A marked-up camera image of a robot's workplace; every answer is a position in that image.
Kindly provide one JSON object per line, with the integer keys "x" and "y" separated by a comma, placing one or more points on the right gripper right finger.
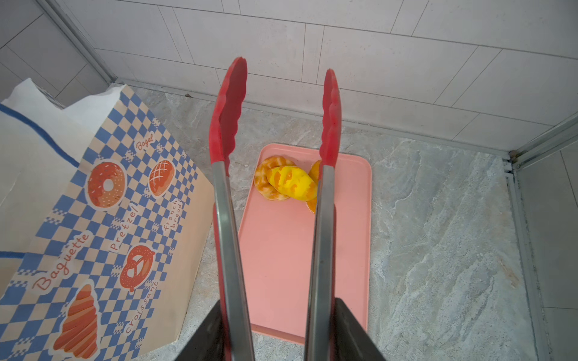
{"x": 351, "y": 341}

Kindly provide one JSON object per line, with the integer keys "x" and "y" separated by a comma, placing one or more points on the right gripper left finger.
{"x": 207, "y": 343}

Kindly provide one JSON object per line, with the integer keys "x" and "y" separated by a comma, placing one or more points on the twisted yellow pretzel bread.
{"x": 261, "y": 181}

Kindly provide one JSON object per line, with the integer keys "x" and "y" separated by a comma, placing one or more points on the red metal tongs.
{"x": 319, "y": 337}

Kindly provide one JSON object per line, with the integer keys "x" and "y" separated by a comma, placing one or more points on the blue checkered paper bag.
{"x": 104, "y": 217}

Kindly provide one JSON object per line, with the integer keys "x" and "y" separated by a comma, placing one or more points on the bright yellow croissant bread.
{"x": 292, "y": 181}

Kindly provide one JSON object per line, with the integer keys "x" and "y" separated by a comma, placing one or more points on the small brown oval bun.
{"x": 314, "y": 173}

